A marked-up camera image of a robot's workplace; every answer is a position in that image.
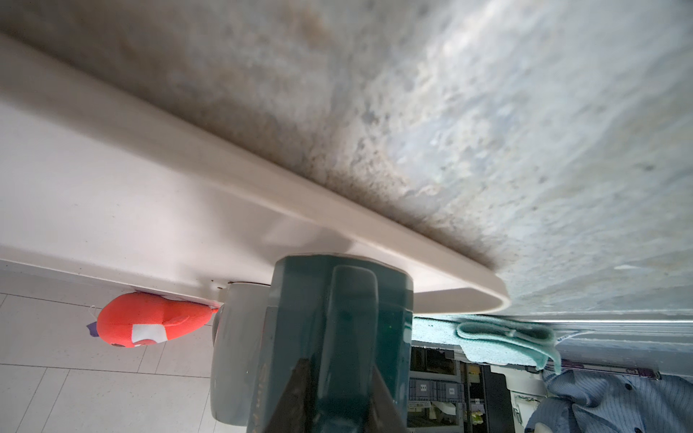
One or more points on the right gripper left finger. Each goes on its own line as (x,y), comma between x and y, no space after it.
(292,413)

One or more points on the teal folded cloth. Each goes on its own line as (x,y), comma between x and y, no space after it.
(491,340)

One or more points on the blue striped shirt person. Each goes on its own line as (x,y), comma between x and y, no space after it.
(583,401)

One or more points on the red shark plush toy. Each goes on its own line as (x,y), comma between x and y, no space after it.
(144,319)

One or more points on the grey mug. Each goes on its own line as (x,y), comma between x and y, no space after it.
(237,330)

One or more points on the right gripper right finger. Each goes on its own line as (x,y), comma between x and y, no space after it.
(383,414)

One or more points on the dark green mug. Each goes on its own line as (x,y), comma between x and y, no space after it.
(347,315)

